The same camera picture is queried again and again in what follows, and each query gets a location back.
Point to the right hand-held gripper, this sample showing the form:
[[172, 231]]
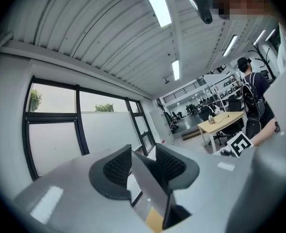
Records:
[[240, 144]]

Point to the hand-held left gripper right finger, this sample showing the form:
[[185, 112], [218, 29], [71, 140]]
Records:
[[206, 178]]

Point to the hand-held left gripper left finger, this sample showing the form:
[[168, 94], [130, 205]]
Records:
[[60, 190]]

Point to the black desk lamp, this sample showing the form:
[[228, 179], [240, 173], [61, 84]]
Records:
[[152, 190]]

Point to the person's right forearm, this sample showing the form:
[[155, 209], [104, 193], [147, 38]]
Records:
[[264, 135]]

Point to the wooden work table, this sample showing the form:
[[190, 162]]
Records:
[[220, 122]]

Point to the black office chair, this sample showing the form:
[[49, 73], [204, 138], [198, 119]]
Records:
[[230, 130]]

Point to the silver kettle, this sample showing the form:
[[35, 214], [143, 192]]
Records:
[[211, 119]]

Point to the wooden step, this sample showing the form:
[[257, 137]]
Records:
[[190, 134]]

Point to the black-framed window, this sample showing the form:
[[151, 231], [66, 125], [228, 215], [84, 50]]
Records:
[[53, 135]]

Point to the hanging dark coat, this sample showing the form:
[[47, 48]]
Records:
[[167, 120]]

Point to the grey locker cabinet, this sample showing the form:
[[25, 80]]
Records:
[[161, 125]]

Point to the black balcony railing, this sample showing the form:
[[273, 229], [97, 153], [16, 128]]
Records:
[[184, 91]]

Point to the white roller blind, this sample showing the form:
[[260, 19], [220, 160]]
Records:
[[109, 130]]

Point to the black coat rack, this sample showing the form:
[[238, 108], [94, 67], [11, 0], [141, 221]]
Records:
[[261, 57]]

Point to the small grey ceiling fixture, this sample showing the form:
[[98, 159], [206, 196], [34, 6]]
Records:
[[166, 79]]

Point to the rectangular ceiling light panel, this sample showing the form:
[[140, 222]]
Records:
[[175, 69], [157, 4]]

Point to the long ceiling tube light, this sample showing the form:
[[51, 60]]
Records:
[[230, 45], [259, 37]]

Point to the black head-worn camera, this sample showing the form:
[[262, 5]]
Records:
[[201, 1]]

